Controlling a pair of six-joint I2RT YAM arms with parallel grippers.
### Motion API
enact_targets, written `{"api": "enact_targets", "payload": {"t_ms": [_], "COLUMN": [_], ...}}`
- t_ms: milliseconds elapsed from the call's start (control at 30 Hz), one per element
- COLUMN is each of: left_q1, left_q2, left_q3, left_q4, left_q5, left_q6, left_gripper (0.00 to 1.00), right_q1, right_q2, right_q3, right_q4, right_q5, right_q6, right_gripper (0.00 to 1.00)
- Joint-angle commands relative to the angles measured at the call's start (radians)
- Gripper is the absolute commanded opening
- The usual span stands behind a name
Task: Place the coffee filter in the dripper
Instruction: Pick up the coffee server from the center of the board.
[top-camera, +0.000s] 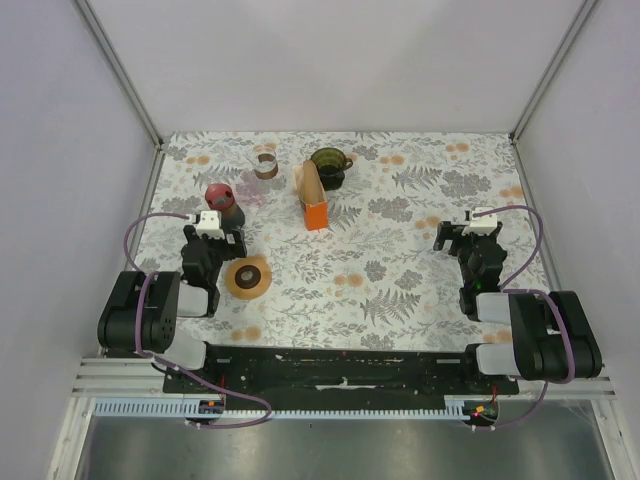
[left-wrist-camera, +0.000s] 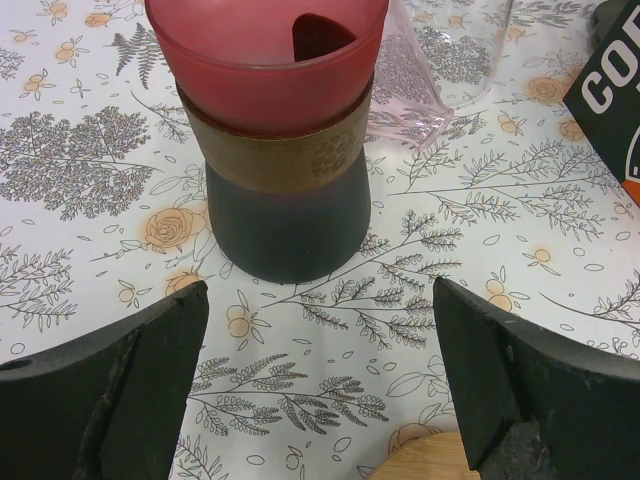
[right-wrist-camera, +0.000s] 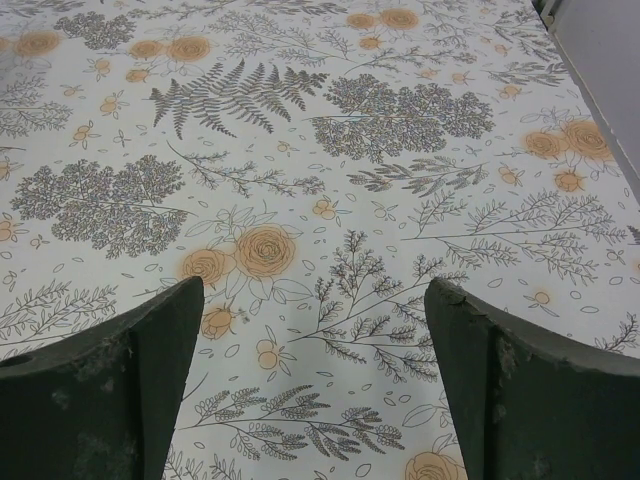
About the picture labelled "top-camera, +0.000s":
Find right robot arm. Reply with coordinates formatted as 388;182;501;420
434;221;603;394

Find red capped dark bottle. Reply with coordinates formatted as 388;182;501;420
205;183;245;230

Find brown paper coffee filters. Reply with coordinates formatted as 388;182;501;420
302;160;324;206

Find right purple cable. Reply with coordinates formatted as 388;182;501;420
469;204;576;432

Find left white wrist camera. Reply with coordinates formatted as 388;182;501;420
183;210;225;240

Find aluminium frame rail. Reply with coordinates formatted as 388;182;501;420
72;0;164;150

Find floral tablecloth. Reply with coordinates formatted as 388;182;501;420
107;130;569;357

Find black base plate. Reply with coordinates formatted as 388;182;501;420
162;342;521;407

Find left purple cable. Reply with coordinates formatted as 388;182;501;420
123;212;274;431

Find orange coffee filter box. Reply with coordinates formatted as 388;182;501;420
292;163;328;231

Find purple cable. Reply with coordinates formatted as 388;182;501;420
469;204;576;432
123;212;274;431

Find green glass coffee dripper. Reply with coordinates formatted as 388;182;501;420
310;147;353;191

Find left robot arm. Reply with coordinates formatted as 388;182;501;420
97;225;247;393

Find white cable duct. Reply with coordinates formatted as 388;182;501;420
93;394;476;420

